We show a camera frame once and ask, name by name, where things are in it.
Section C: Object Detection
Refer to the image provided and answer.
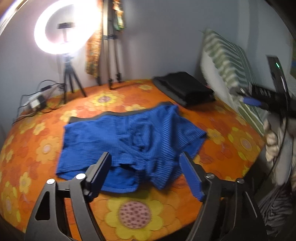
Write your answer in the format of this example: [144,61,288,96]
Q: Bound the silver tall tripod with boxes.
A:
[102,1,125,90]

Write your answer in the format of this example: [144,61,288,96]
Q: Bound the blue striped shorts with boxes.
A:
[56,102,206,193]

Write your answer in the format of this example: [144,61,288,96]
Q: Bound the small black tripod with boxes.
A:
[57,22,87,104]

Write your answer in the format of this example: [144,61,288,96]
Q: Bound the green striped white pillow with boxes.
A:
[200,29,267,135]

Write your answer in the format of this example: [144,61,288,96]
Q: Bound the white ring light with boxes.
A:
[34,1,102,55]

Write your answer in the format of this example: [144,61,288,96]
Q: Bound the white power strip with adapters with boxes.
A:
[28,91,47,111]

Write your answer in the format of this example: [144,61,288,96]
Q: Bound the black power cables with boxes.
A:
[12,79,67,125]

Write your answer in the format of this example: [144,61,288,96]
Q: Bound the right hand in white glove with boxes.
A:
[263,114,295,191]

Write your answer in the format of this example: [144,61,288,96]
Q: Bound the orange patterned hanging cloth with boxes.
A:
[85,30,102,78]

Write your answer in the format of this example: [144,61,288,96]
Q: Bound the black folded garment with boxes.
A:
[152,72,215,108]

